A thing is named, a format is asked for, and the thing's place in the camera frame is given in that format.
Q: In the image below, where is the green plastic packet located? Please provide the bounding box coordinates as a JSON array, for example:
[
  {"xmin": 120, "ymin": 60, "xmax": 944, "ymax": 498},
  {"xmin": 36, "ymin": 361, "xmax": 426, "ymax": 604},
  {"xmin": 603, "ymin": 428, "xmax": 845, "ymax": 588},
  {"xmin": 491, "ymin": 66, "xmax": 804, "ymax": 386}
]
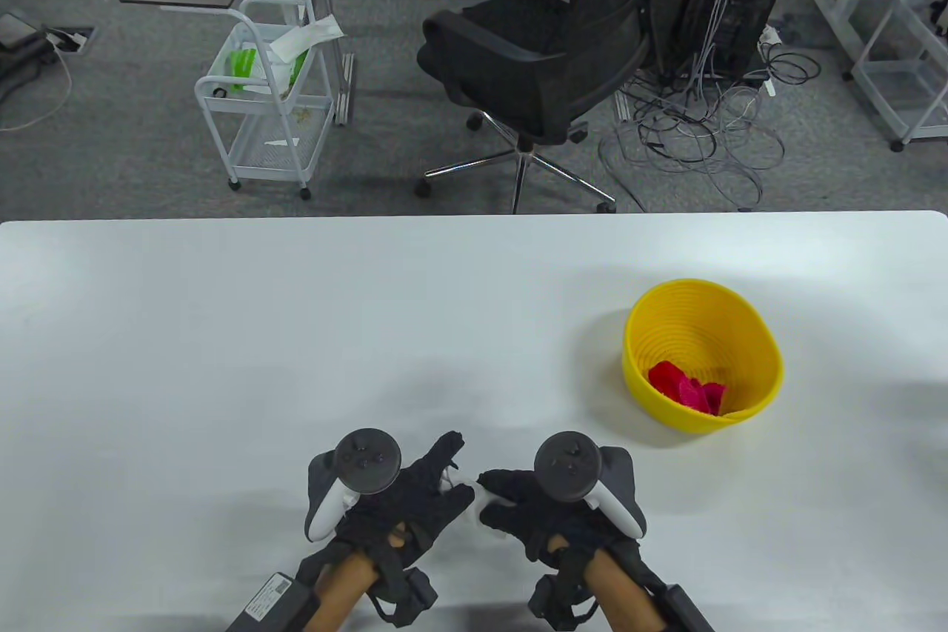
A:
[{"xmin": 227, "ymin": 47, "xmax": 260, "ymax": 93}]

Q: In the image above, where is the silver metal stand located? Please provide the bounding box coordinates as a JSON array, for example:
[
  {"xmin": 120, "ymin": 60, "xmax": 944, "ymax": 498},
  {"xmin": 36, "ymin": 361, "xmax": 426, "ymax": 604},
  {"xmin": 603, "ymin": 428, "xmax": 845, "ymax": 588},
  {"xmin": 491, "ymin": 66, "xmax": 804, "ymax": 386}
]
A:
[{"xmin": 310, "ymin": 0, "xmax": 357, "ymax": 127}]

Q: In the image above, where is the black mesh office chair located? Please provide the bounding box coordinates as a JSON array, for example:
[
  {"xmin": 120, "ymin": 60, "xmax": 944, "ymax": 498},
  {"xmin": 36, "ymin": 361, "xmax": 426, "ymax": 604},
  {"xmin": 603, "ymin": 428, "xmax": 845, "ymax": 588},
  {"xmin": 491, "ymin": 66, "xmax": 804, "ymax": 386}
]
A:
[{"xmin": 415, "ymin": 0, "xmax": 693, "ymax": 215}]

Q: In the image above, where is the white metal rack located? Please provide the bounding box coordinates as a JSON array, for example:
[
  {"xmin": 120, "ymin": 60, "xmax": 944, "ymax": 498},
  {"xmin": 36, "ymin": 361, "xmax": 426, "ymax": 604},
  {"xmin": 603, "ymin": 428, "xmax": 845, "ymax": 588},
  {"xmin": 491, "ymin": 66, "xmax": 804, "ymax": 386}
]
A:
[{"xmin": 850, "ymin": 0, "xmax": 948, "ymax": 153}]

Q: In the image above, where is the person's left hand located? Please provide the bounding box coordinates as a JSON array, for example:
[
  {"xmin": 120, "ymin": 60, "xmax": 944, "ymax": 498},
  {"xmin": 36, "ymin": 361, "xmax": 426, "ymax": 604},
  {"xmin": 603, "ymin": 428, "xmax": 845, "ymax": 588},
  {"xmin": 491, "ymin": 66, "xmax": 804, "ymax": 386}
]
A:
[{"xmin": 336, "ymin": 430, "xmax": 475, "ymax": 568}]

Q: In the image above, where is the person's right hand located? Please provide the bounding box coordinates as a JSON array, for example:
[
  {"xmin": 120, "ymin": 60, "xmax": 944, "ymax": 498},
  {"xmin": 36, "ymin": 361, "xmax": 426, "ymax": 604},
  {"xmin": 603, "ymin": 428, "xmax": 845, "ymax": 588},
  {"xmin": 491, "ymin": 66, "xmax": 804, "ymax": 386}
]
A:
[{"xmin": 478, "ymin": 468, "xmax": 641, "ymax": 564}]

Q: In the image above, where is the white wire utility cart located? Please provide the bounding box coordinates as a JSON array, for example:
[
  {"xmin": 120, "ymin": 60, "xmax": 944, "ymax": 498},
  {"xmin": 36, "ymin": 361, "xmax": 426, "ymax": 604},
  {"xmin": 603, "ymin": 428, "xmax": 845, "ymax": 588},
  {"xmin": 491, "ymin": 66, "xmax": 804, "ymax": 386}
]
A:
[{"xmin": 194, "ymin": 0, "xmax": 336, "ymax": 202}]

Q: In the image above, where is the tangle of floor cables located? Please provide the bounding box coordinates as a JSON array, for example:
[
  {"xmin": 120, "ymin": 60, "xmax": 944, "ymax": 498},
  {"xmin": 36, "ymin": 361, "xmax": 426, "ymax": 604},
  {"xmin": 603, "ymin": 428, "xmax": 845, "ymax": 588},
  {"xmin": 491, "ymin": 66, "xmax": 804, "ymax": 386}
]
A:
[{"xmin": 598, "ymin": 32, "xmax": 821, "ymax": 213}]

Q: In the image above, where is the white desk leg frame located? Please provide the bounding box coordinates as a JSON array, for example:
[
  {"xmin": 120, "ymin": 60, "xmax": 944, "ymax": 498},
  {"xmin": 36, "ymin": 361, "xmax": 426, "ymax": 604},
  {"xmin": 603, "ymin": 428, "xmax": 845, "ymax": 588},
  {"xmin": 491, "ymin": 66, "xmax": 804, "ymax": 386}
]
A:
[{"xmin": 807, "ymin": 0, "xmax": 901, "ymax": 82}]

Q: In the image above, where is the white paper towel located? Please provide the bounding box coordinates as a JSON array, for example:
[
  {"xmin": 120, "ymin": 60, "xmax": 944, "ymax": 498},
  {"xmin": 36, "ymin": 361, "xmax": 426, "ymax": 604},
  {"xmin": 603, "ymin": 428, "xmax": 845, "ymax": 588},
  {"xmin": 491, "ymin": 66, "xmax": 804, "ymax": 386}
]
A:
[{"xmin": 267, "ymin": 16, "xmax": 346, "ymax": 62}]

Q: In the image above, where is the person's left forearm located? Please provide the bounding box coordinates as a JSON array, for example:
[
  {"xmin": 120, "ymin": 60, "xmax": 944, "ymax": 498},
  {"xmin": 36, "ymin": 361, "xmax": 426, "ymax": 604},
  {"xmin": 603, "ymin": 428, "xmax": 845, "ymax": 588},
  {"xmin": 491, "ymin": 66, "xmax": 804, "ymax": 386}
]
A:
[{"xmin": 302, "ymin": 550, "xmax": 380, "ymax": 632}]

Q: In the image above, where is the floor power socket box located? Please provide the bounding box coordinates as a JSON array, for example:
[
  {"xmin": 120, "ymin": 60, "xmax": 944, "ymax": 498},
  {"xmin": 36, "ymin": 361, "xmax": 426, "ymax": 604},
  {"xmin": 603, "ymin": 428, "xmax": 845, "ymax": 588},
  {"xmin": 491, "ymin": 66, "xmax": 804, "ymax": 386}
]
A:
[{"xmin": 46, "ymin": 26, "xmax": 98, "ymax": 55}]

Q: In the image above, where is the white green wipes pack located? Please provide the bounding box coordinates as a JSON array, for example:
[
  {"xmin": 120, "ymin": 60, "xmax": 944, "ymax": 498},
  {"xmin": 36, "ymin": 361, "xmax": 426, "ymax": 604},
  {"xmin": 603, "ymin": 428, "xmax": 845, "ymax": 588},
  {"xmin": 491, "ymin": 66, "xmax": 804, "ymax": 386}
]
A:
[{"xmin": 256, "ymin": 53, "xmax": 313, "ymax": 98}]

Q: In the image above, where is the yellow woven basket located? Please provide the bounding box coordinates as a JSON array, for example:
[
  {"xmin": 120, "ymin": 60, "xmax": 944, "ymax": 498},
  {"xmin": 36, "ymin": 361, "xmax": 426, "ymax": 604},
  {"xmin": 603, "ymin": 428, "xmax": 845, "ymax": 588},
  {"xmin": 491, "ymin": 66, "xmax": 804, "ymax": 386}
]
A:
[{"xmin": 624, "ymin": 279, "xmax": 784, "ymax": 435}]

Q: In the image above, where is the person's right forearm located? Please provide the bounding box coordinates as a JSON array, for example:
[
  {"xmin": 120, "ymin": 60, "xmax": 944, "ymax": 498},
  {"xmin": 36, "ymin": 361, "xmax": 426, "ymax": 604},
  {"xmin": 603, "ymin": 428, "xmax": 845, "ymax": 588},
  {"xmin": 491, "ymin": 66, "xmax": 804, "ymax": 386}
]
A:
[{"xmin": 585, "ymin": 550, "xmax": 665, "ymax": 632}]

